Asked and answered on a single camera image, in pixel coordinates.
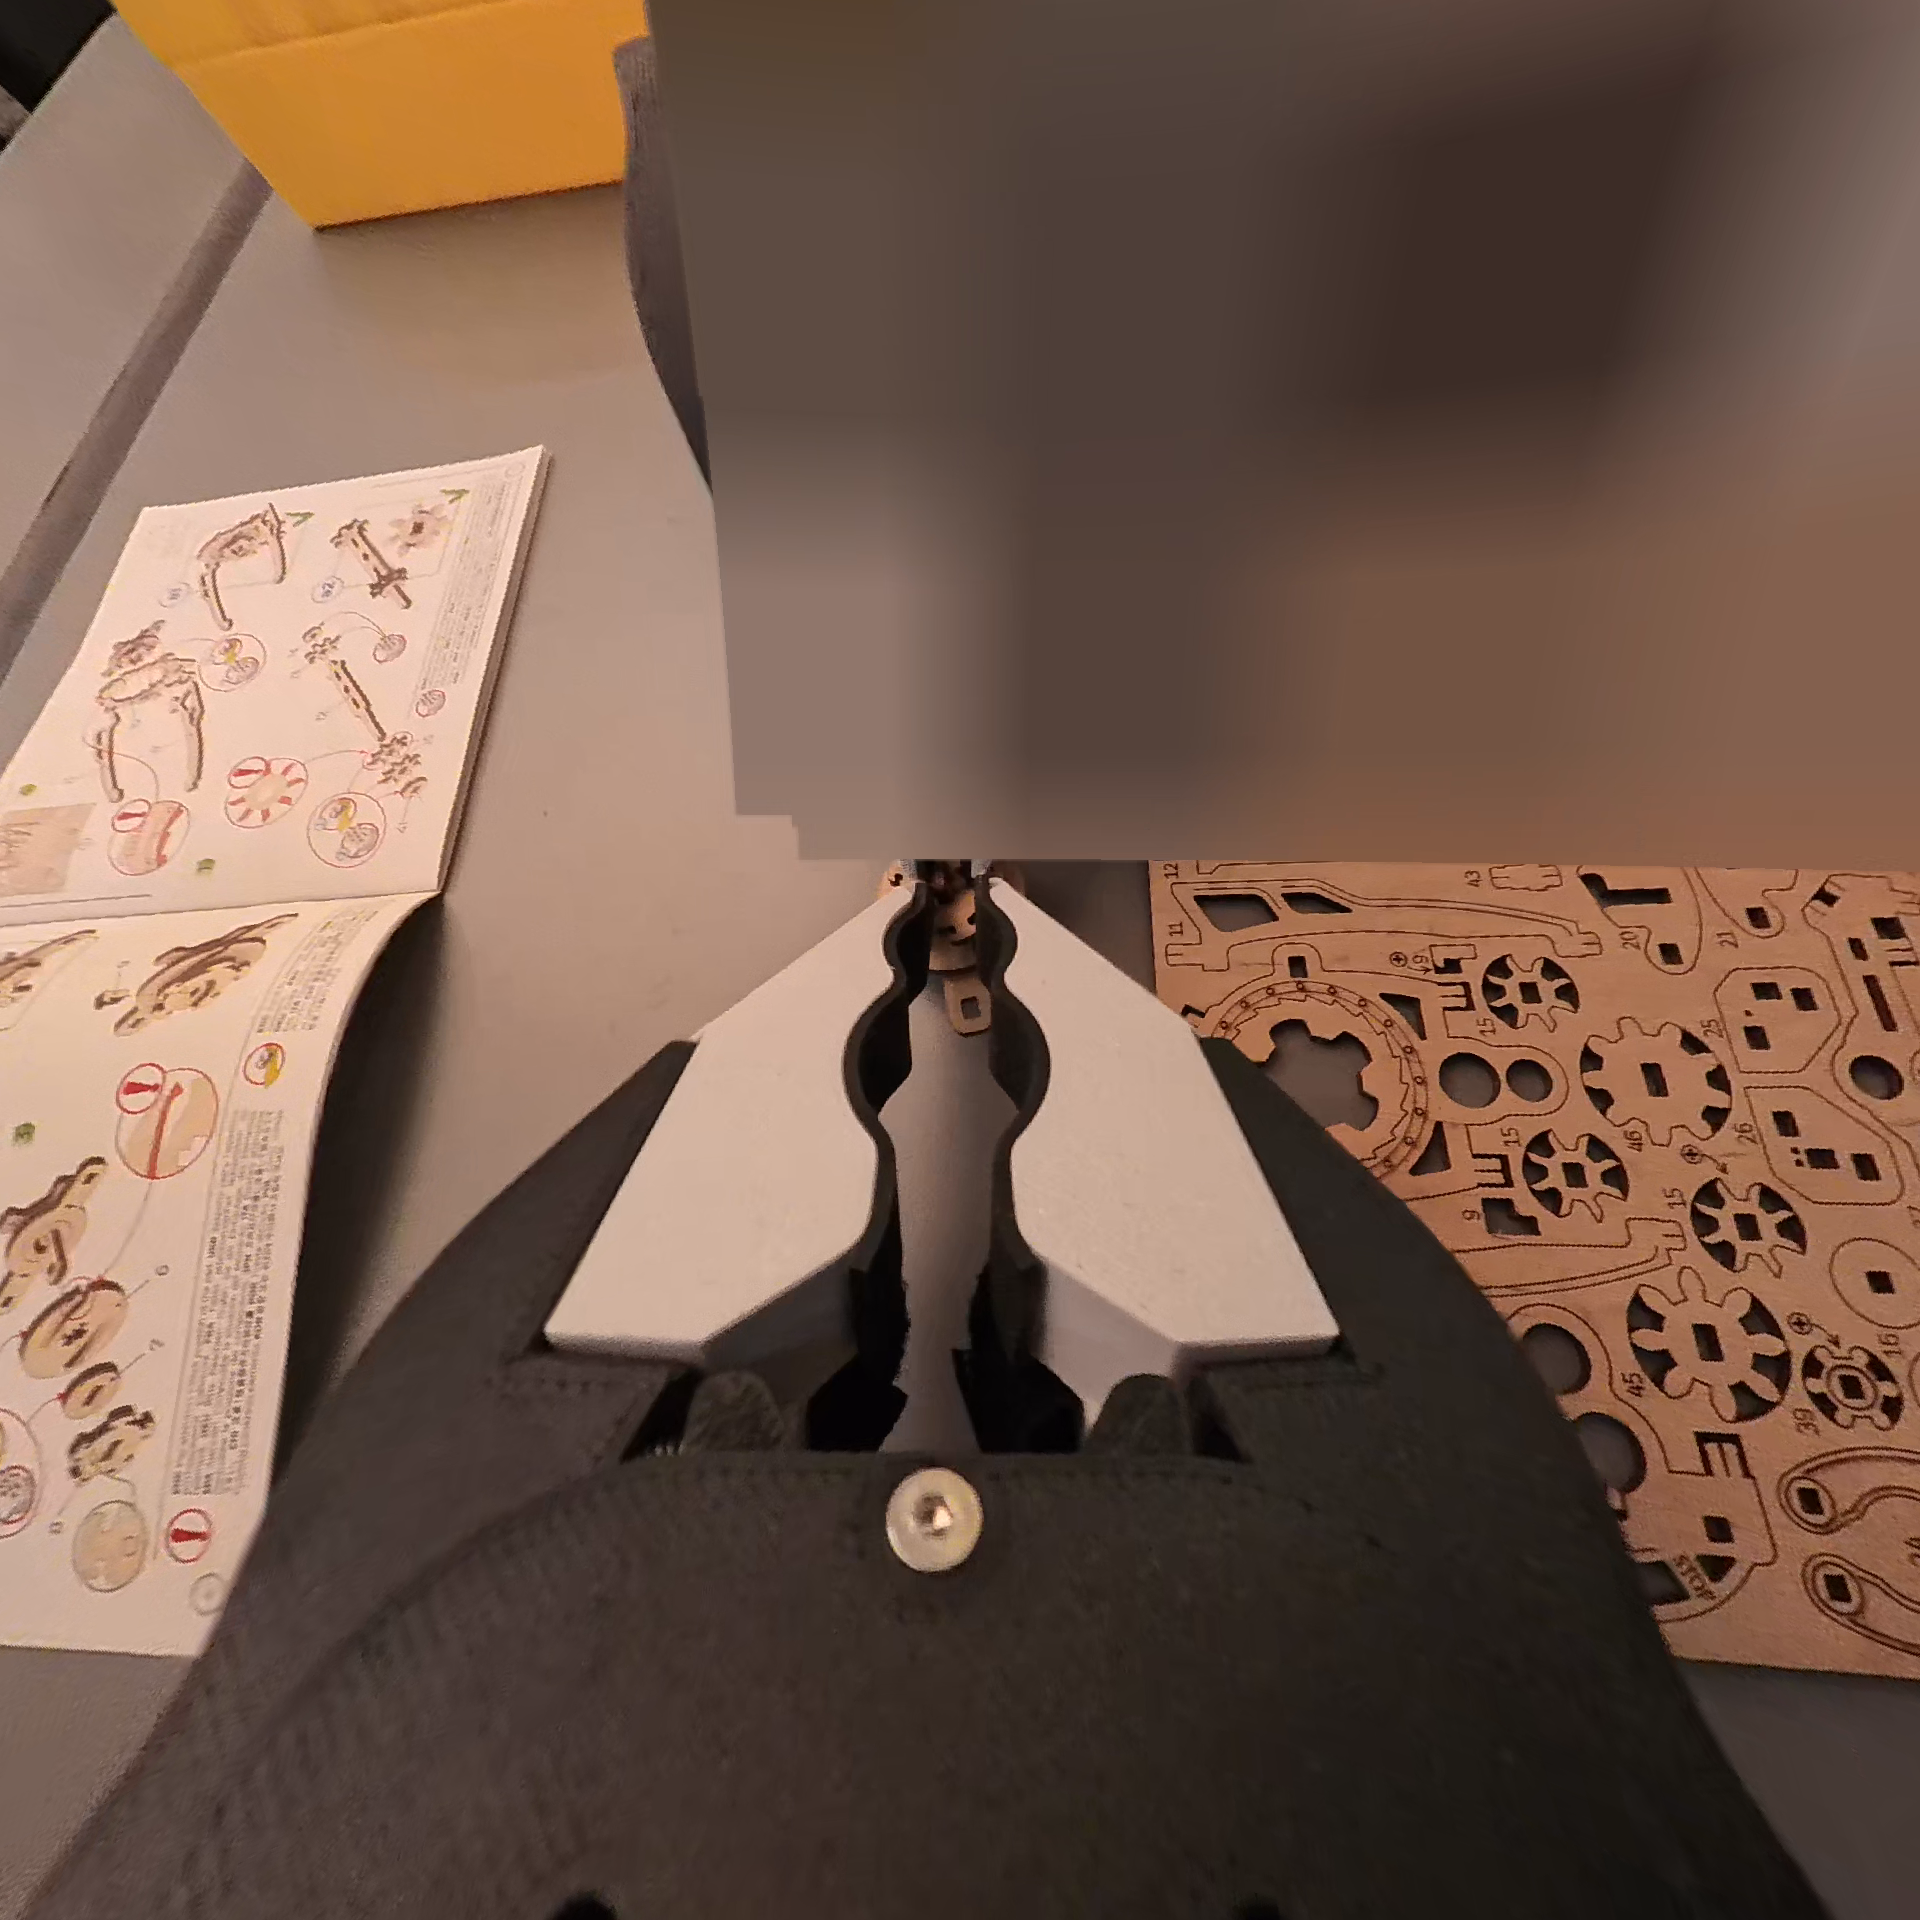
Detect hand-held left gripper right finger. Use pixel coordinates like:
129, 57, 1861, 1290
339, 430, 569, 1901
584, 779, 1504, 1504
984, 882, 1339, 1413

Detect laser-cut wooden parts sheet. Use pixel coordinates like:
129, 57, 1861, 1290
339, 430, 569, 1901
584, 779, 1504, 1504
1148, 860, 1920, 1680

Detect yellow cardboard box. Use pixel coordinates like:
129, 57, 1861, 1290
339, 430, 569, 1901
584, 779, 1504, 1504
113, 0, 649, 232

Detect open instruction booklet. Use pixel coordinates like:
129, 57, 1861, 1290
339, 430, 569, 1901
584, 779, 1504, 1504
0, 445, 552, 1660

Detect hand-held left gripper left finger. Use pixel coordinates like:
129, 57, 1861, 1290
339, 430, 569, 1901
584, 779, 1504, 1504
544, 882, 922, 1365

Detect round wooden gear part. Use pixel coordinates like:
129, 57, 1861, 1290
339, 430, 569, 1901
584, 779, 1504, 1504
919, 861, 992, 970

